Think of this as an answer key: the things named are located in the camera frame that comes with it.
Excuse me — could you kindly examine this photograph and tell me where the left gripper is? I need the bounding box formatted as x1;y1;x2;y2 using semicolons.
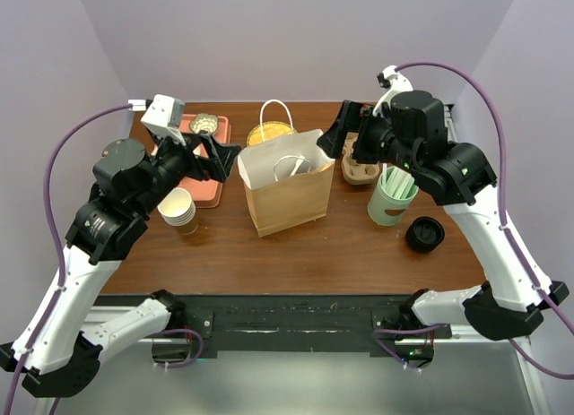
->
135;125;240;215

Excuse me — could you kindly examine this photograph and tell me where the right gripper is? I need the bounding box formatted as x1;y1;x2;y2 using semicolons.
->
317;98;420;173

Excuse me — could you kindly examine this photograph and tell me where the brown paper bag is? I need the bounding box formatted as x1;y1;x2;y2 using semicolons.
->
237;99;335;238

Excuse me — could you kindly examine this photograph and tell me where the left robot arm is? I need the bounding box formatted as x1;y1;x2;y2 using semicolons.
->
1;134;241;398

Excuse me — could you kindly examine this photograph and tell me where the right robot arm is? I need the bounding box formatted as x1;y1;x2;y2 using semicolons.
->
317;91;569;341

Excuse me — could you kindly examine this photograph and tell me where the small patterned dish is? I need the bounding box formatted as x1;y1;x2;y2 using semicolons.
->
189;113;219;134

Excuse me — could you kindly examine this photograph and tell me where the pink rectangular tray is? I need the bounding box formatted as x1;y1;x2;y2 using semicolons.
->
178;114;230;209

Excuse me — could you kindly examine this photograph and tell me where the cardboard cup carrier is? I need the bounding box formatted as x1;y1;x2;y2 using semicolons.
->
341;133;380;186

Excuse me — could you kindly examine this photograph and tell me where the yellow woven coaster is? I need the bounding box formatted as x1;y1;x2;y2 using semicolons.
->
246;121;297;146

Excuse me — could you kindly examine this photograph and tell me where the stack of paper cups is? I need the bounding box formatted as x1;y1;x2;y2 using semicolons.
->
157;187;198;235

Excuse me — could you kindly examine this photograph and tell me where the green straw holder cup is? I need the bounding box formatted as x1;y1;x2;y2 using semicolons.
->
367;165;419;226

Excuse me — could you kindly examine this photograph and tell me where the stack of black lids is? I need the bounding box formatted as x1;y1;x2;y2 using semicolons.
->
405;216;445;254

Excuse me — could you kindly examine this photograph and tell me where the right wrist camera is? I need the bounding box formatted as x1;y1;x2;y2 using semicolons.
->
372;65;413;116

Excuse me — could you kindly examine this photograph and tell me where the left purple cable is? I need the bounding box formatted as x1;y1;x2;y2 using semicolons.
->
6;103;205;415

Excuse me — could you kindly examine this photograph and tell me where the purple cable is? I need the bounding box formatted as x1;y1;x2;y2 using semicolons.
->
6;103;205;415
372;61;574;381

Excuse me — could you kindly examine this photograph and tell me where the aluminium rail frame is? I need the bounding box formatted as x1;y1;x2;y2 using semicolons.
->
33;101;551;415

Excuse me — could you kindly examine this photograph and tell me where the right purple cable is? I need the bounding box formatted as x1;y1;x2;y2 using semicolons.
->
372;61;574;381

